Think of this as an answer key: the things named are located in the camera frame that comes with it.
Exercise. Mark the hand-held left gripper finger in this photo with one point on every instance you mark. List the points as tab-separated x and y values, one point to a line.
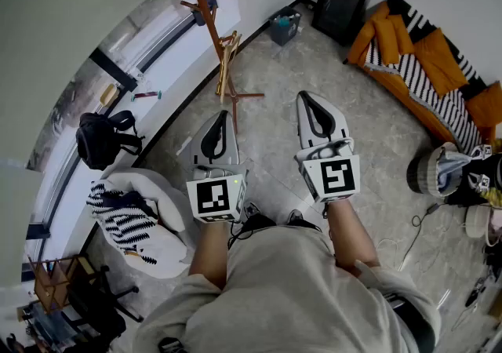
204	143
223	139

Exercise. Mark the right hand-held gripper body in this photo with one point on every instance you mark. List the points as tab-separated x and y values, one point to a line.
337	179

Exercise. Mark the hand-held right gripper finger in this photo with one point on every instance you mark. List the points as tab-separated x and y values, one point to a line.
331	120
312	122

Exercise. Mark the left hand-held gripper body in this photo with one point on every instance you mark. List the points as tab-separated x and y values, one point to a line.
212	198

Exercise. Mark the brown wooden coat rack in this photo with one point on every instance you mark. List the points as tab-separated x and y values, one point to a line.
204	2

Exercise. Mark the person's right forearm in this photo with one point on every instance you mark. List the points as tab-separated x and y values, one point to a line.
351	233

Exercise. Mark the person's left forearm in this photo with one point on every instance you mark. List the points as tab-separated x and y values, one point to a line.
209	257

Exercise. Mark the white bean bag chair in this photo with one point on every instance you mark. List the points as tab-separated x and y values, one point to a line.
168	202

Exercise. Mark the person's black left shoe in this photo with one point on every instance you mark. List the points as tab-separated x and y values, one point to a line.
257	222

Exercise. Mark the person's black shoe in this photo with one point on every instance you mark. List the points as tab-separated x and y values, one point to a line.
257	222
300	220

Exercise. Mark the person's black right shoe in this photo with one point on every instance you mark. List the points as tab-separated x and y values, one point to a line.
300	220

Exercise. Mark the light wooden hanger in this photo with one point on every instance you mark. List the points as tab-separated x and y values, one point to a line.
227	57

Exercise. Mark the woven gray beige basket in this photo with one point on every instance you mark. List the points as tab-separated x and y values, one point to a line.
421	171

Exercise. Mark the orange sofa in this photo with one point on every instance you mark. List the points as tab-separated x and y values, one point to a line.
423	108

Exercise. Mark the black white striped blanket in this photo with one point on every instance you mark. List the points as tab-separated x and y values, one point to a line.
121	226

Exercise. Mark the gray waste bin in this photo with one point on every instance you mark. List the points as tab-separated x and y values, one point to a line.
284	31

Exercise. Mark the small orange cushion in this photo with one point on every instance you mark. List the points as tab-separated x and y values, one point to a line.
390	39

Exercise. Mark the black white striped sofa throw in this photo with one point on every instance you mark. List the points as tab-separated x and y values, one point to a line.
427	84

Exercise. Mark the small wooden box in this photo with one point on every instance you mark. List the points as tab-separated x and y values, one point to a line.
108	94

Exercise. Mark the black backpack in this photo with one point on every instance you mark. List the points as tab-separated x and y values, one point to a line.
96	143

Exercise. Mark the person's gray shirt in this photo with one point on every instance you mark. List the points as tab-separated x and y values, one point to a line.
282	296

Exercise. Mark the large orange cushion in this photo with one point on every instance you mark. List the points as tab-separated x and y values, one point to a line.
486	106
441	61

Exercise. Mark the white round container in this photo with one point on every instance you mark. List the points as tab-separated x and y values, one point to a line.
476	222

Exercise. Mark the black office chair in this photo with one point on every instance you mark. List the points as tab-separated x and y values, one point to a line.
98	304

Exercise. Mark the black waist bag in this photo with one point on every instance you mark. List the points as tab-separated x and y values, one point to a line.
415	320

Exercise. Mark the wooden shelf trolley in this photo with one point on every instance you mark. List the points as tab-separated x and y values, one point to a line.
51	284

